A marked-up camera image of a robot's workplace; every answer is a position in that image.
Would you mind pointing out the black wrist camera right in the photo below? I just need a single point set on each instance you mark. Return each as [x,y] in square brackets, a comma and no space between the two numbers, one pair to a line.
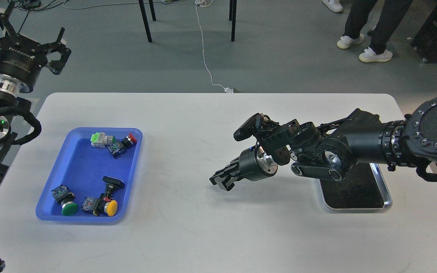
[250,127]

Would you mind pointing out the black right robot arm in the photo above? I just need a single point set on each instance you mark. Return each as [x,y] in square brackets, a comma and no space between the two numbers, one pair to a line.
[331,150]

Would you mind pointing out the silver metal tray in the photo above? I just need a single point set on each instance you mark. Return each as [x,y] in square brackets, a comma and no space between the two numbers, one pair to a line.
[364,190]

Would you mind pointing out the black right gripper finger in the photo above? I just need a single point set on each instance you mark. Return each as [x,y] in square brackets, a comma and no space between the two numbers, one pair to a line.
[232,167]
[226,181]

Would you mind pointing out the blue plastic tray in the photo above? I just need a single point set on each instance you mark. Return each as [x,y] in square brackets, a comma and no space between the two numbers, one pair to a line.
[81,168]

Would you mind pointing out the black table leg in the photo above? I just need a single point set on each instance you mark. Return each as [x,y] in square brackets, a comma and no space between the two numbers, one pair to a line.
[232,17]
[145,19]

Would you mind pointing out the black table leg left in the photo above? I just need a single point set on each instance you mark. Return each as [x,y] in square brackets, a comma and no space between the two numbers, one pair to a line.
[145,19]

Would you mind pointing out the red push button switch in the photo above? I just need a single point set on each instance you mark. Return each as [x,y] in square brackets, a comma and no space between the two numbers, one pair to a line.
[118,147]

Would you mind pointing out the yellow push button switch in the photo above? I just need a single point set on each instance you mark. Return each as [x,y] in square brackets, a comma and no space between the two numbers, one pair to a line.
[97,206]

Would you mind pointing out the green white push button switch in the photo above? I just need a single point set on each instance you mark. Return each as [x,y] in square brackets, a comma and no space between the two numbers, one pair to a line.
[100,140]

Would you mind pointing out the black table leg right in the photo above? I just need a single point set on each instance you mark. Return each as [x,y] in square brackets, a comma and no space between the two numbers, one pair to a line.
[232,17]

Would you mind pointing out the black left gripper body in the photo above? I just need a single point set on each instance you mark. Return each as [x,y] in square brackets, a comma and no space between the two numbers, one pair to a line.
[21,64]

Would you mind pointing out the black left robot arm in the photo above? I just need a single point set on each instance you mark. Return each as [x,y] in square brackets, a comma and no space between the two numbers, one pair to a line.
[18,125]

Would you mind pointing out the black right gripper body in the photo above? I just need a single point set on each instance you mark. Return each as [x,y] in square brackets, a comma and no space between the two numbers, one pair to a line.
[256,164]

